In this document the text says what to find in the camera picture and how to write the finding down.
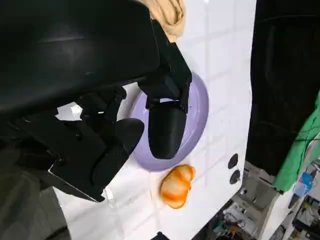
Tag orange and white bread roll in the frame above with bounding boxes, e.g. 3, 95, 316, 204
159, 163, 197, 209

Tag grey workshop machine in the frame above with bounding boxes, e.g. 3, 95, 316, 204
239, 162, 277, 210

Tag black backdrop curtain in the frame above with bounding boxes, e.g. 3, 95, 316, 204
246, 0, 320, 176

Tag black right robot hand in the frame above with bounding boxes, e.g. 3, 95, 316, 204
149, 231, 174, 240

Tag green cloth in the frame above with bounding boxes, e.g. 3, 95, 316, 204
273, 89, 320, 194

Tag beige towel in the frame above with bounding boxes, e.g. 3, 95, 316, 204
143, 0, 187, 42

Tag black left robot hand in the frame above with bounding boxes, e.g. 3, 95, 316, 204
0, 0, 193, 204

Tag lilac plate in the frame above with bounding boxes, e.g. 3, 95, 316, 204
128, 72, 210, 173

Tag blue box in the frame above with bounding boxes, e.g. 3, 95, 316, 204
298, 171, 314, 196

